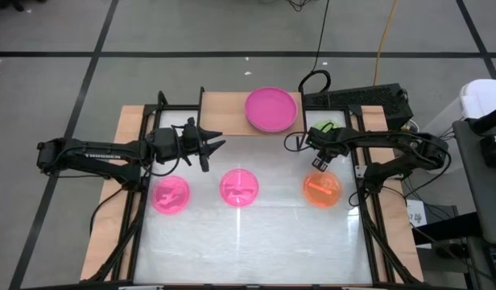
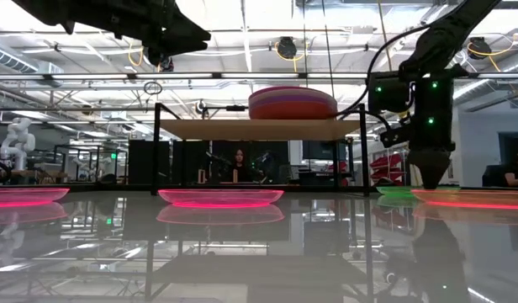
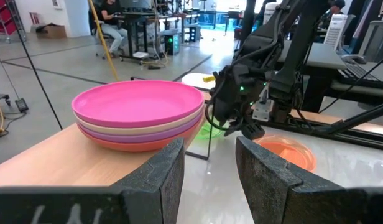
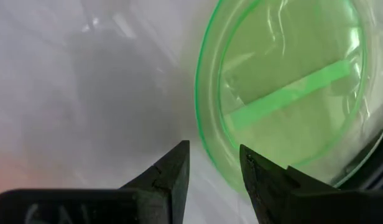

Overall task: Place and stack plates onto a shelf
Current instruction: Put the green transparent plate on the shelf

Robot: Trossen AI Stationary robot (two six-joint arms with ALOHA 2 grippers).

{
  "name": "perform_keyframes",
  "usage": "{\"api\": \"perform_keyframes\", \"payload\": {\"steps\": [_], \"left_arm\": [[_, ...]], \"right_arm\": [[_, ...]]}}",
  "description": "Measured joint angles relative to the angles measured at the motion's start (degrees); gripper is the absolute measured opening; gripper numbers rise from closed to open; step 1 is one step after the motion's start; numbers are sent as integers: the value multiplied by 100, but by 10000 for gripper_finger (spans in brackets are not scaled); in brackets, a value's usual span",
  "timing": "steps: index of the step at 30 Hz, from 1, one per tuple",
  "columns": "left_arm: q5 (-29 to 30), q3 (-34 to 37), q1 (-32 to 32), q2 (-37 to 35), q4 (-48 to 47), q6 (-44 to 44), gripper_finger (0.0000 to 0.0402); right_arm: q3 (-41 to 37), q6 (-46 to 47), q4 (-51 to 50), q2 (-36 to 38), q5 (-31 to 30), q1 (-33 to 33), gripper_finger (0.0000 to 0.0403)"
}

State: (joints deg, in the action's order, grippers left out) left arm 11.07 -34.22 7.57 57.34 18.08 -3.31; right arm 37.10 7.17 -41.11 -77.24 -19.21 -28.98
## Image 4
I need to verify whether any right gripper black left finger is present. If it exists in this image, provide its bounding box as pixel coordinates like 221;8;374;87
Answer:
0;139;191;224

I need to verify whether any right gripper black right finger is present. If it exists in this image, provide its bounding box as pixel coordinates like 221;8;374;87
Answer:
239;144;383;224

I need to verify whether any translucent green plastic plate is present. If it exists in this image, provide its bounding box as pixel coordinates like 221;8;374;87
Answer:
194;0;383;195

